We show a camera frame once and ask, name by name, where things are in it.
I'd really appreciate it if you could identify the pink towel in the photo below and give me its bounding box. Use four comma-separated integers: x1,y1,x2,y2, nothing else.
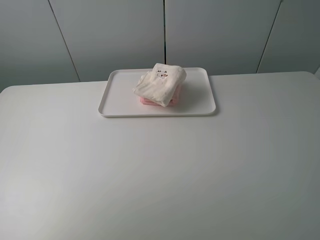
140,85,181,107

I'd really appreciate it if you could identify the cream white towel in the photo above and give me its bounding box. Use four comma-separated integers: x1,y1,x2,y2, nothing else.
132,63,187,107

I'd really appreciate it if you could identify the white plastic tray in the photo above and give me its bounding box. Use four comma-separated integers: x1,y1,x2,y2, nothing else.
98,67,217,118

